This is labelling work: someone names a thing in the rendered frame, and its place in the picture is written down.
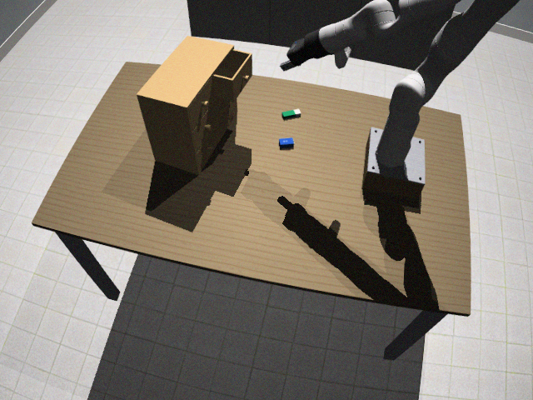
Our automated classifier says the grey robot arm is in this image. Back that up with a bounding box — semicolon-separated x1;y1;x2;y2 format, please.
335;0;520;168

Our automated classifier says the small wooden chest of drawers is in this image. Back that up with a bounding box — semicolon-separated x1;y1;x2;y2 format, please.
137;36;234;175

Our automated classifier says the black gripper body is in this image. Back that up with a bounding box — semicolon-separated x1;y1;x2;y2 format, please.
286;23;351;68

